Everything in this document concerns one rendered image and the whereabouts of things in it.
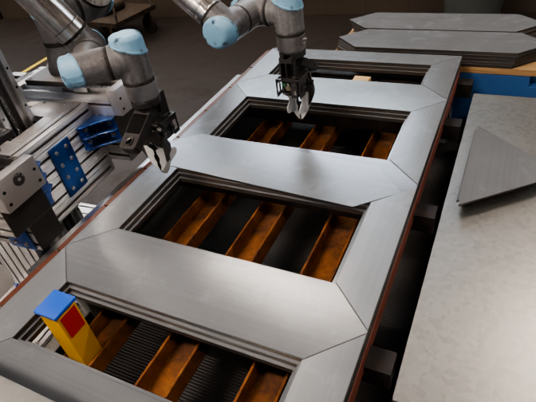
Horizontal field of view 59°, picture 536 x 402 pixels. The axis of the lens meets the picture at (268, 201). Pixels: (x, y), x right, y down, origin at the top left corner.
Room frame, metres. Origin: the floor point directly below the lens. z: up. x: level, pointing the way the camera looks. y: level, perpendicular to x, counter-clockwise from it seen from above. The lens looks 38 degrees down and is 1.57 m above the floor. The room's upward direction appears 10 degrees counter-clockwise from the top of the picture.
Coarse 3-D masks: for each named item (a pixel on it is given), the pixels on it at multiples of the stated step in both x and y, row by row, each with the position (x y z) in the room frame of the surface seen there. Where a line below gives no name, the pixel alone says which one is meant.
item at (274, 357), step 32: (320, 64) 1.72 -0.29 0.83; (352, 64) 1.66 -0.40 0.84; (384, 64) 1.60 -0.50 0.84; (448, 96) 1.29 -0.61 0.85; (224, 128) 1.35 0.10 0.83; (384, 160) 1.00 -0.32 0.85; (160, 192) 1.05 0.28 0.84; (256, 192) 0.99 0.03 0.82; (416, 192) 0.87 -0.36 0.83; (128, 224) 0.93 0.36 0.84; (64, 288) 0.74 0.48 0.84; (384, 288) 0.61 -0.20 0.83; (32, 320) 0.66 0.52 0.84; (160, 320) 0.62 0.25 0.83; (256, 352) 0.50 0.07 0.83; (128, 384) 0.49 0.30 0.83; (288, 384) 0.43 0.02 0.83; (352, 384) 0.42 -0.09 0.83
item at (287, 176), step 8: (296, 152) 1.11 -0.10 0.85; (304, 152) 1.10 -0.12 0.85; (288, 160) 1.08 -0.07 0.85; (296, 160) 1.07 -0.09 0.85; (304, 160) 1.06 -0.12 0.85; (312, 160) 1.06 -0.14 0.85; (280, 168) 1.05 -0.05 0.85; (288, 168) 1.04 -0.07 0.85; (296, 168) 1.03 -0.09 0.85; (304, 168) 1.03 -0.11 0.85; (272, 176) 1.02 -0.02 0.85; (280, 176) 1.01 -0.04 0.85; (288, 176) 1.00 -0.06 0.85; (296, 176) 1.00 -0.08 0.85; (272, 184) 0.98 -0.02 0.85; (280, 184) 0.97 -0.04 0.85; (288, 184) 0.97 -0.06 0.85; (296, 184) 0.96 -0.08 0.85; (288, 192) 0.94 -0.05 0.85
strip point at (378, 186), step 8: (376, 168) 0.97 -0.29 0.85; (376, 176) 0.94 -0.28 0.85; (384, 176) 0.93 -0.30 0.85; (368, 184) 0.91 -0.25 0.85; (376, 184) 0.91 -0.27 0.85; (384, 184) 0.90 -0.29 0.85; (392, 184) 0.90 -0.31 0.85; (360, 192) 0.89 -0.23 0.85; (368, 192) 0.88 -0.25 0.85; (376, 192) 0.88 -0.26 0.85; (384, 192) 0.87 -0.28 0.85; (392, 192) 0.87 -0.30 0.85; (360, 200) 0.86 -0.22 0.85; (368, 200) 0.85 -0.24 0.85
